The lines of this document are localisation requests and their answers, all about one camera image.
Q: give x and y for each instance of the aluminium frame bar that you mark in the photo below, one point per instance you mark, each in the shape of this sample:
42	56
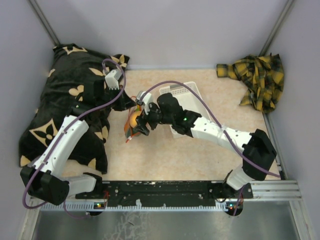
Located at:
263	191

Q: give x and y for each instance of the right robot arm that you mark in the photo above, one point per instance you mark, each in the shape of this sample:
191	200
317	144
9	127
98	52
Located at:
255	148

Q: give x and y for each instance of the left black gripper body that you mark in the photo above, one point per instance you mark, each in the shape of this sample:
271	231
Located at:
107	96

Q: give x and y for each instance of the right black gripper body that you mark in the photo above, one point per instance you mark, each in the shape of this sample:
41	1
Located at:
163	119

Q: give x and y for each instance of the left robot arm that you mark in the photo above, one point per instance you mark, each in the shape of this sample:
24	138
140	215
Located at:
43	180

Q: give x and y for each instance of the black floral pillow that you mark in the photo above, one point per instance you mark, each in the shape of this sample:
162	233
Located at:
72	67

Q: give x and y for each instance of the white plastic basket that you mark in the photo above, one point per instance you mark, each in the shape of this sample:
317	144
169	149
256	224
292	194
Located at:
187	100

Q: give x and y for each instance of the orange fruit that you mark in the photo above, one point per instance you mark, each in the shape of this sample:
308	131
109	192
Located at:
128	130

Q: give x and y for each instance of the peach fruit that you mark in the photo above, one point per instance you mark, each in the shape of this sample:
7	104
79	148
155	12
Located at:
133	118

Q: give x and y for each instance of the left corner post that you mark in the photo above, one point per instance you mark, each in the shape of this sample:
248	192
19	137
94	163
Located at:
37	10

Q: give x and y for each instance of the clear zip top bag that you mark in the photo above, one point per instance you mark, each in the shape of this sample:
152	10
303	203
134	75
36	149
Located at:
130	111

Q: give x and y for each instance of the corner post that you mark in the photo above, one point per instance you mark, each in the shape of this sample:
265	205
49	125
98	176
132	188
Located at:
285	12
37	10

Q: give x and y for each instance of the yellow plaid cloth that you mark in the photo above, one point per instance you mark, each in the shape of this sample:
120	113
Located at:
263	76

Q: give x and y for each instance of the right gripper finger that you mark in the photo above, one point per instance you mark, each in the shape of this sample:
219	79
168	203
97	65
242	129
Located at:
153	118
141	126

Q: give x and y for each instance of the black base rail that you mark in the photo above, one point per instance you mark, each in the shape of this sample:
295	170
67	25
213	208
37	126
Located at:
165	193

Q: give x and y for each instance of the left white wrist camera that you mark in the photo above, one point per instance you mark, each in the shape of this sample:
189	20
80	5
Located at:
112	79

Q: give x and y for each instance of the right corner post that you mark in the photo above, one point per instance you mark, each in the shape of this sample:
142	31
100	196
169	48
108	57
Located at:
285	12

